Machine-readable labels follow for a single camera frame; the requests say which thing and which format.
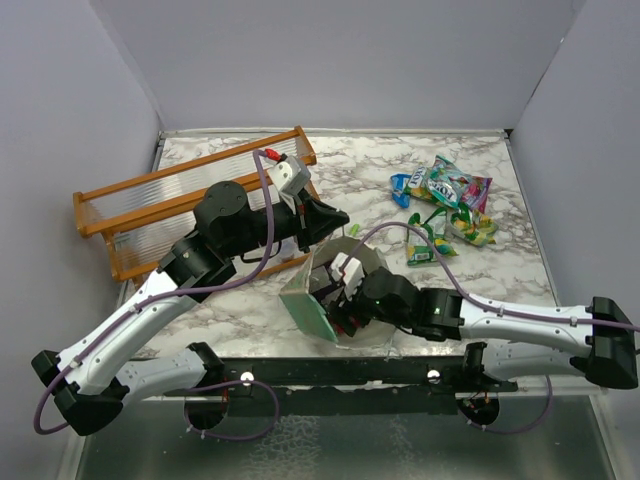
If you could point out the blue snack packet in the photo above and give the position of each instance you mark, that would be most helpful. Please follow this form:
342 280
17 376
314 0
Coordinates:
398 194

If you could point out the green skittles snack bag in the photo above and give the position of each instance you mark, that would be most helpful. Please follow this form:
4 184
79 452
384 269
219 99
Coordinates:
427 231

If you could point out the purple snack bag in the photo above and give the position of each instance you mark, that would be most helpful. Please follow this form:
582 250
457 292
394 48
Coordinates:
476 193

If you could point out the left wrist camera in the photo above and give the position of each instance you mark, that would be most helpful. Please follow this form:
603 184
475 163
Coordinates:
289 176

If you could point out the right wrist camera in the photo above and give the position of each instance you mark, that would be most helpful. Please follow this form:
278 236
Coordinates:
348 272

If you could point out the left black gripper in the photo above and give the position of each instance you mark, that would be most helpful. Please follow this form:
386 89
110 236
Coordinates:
313 222

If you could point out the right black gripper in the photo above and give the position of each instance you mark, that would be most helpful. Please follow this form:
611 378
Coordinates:
340 311

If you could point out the red blue snack bag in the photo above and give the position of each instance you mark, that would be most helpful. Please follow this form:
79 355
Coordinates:
448 184

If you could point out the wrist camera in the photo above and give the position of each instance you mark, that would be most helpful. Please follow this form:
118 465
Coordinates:
348 272
289 176

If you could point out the small clear plastic cup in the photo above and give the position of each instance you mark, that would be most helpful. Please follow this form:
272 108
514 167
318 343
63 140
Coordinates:
287 253

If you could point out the green paper bag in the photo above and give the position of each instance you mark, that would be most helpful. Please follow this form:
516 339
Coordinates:
307 297

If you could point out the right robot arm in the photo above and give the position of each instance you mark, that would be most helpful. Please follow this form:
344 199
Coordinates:
504 341

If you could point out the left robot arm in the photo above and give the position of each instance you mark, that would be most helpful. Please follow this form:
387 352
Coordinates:
89 383

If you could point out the yellow green snack bag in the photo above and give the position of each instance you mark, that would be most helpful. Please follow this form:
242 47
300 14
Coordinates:
417 185
472 226

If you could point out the orange wooden rack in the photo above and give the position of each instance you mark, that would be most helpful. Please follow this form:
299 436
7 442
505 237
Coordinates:
140 218

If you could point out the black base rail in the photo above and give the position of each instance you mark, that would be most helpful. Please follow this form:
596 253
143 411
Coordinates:
341 386

